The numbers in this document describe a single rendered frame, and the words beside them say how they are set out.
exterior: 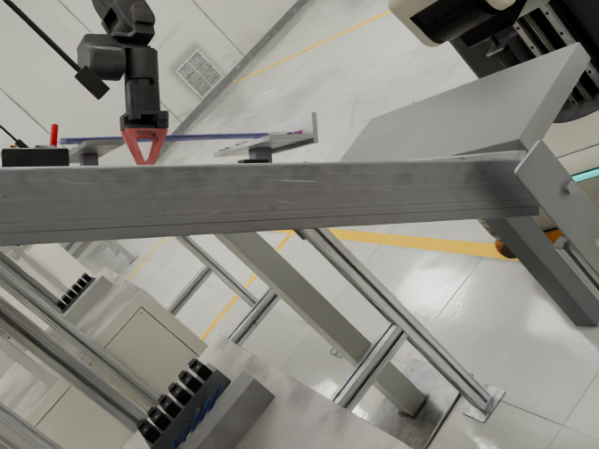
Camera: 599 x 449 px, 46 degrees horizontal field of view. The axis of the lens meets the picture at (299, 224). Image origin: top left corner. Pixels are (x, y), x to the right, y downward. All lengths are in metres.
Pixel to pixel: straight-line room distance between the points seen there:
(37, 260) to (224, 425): 4.66
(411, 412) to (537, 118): 0.91
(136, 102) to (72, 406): 1.15
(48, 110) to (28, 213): 8.18
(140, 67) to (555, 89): 0.68
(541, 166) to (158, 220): 0.38
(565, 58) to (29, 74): 7.87
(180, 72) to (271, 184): 8.46
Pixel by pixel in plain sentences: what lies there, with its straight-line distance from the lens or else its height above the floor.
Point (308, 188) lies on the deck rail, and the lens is 0.66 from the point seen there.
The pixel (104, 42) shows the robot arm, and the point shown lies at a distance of 1.22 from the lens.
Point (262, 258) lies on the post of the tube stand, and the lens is 1.61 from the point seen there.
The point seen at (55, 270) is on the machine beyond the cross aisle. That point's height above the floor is 0.38.
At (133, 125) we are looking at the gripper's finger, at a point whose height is 1.01.
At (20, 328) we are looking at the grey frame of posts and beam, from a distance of 1.34.
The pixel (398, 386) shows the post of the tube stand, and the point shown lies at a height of 0.10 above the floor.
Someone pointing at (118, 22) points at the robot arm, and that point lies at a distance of 1.26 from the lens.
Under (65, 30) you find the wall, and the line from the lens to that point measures 8.95.
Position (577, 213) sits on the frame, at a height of 0.67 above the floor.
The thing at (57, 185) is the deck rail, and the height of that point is 1.06.
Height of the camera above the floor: 1.09
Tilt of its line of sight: 19 degrees down
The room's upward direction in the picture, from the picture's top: 45 degrees counter-clockwise
